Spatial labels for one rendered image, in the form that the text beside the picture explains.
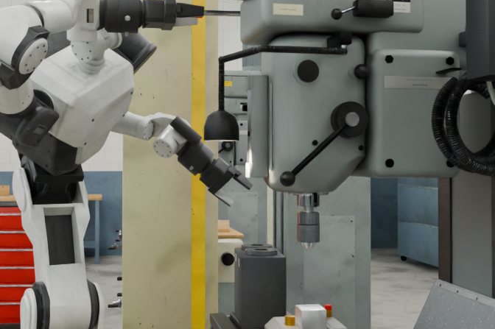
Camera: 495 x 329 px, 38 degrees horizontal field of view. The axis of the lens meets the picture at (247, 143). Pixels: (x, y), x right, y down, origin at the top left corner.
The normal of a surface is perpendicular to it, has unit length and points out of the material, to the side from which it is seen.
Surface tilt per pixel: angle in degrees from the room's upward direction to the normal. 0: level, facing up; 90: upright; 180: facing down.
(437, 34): 90
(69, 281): 60
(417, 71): 90
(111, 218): 90
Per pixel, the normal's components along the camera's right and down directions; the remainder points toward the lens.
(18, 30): 0.14, -0.37
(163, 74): 0.20, -0.02
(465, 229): -0.98, 0.00
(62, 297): 0.44, -0.51
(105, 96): 0.84, -0.11
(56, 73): 0.37, -0.71
